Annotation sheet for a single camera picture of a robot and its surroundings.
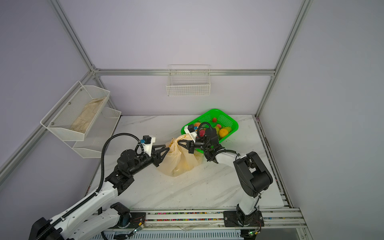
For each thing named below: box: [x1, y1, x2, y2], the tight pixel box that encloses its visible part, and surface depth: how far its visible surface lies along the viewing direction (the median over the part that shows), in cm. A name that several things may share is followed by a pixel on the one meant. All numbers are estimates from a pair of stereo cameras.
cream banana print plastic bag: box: [157, 134, 204, 177], surface depth 79 cm
